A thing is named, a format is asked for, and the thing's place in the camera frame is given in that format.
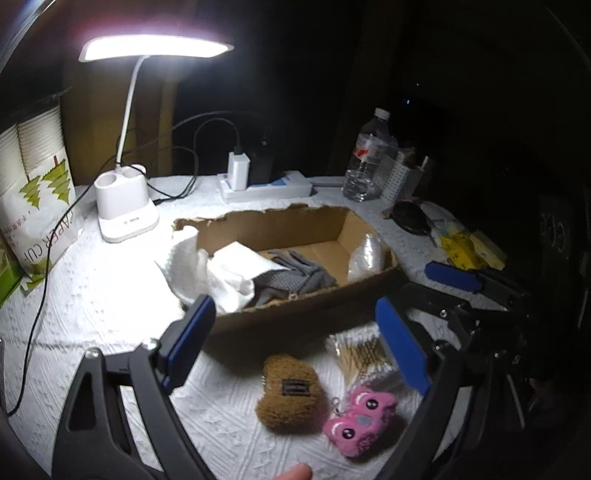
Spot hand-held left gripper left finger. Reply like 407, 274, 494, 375
51, 294, 218, 480

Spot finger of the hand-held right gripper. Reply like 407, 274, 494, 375
425, 261, 532, 303
401, 282, 478, 326

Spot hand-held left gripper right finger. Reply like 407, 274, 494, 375
375, 296, 468, 480

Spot cotton swab packet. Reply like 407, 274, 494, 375
325, 323, 407, 393

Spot clear plastic bag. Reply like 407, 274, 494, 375
346, 233, 386, 284

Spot pink plush keychain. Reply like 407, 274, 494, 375
322, 385, 398, 459

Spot white textured cloth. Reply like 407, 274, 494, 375
154, 226, 211, 303

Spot white tissue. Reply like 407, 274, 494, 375
205, 241, 279, 315

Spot cardboard box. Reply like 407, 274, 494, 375
172, 205, 409, 335

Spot brown plush toy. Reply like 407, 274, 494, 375
255, 353, 326, 435

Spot grey gloves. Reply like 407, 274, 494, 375
252, 248, 338, 308

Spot person's left hand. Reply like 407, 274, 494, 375
276, 463, 315, 480

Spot yellow packet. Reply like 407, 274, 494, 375
436, 228, 506, 271

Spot white wrapper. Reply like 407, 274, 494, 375
425, 203, 462, 241

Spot black round object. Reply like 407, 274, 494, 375
390, 200, 432, 237

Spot white perforated basket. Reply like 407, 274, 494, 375
381, 148, 423, 204

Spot white textured tablecloth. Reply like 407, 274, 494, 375
0, 173, 509, 480

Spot clear water bottle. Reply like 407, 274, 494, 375
342, 107, 399, 202

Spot white desk lamp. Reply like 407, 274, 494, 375
78, 33, 234, 244

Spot white power strip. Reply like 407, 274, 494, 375
217, 171, 314, 204

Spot green packet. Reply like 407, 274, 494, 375
0, 244, 28, 306

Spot white charger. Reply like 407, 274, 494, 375
227, 152, 251, 191

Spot black charger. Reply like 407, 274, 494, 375
249, 148, 275, 185

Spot paper cup pack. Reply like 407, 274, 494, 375
0, 92, 79, 291

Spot yellow curtain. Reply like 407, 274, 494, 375
62, 46, 181, 185

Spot long black cable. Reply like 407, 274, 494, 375
0, 152, 121, 414

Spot looped black cable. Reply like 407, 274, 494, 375
154, 110, 242, 205

